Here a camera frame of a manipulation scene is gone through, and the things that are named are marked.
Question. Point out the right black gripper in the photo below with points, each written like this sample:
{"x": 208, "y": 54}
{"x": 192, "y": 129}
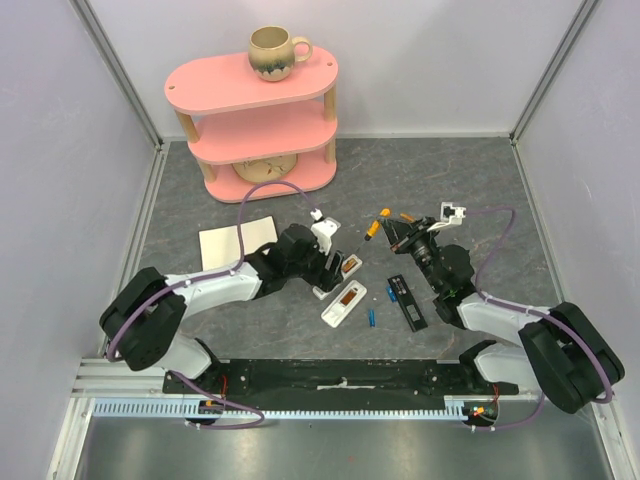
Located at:
{"x": 405, "y": 238}

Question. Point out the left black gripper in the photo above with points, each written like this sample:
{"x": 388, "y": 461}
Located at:
{"x": 333, "y": 276}

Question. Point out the white air conditioner remote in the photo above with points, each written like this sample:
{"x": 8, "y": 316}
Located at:
{"x": 321, "y": 295}

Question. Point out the orange handled screwdriver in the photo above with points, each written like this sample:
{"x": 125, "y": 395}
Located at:
{"x": 374, "y": 227}

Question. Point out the white remote with back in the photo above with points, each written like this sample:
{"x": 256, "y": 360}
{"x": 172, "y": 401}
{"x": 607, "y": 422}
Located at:
{"x": 343, "y": 304}

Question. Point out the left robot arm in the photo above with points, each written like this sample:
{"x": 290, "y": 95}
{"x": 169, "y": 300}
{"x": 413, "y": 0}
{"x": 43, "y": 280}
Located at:
{"x": 142, "y": 322}

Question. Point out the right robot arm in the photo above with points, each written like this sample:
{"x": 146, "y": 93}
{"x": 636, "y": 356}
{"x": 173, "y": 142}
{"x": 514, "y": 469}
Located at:
{"x": 556, "y": 351}

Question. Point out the beige floral ceramic bowl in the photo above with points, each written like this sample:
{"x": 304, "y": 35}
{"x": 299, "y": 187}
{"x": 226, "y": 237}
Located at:
{"x": 266, "y": 169}

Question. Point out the pink three-tier shelf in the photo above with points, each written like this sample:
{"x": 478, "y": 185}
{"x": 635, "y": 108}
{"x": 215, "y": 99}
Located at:
{"x": 231, "y": 117}

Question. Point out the beige ceramic mug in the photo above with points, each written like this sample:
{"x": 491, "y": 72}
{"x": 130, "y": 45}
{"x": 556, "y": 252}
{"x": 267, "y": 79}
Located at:
{"x": 273, "y": 52}

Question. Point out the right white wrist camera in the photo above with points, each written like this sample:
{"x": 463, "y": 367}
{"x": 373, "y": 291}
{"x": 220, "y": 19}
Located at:
{"x": 451, "y": 215}

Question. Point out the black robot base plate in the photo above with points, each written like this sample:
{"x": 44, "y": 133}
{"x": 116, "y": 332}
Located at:
{"x": 244, "y": 377}

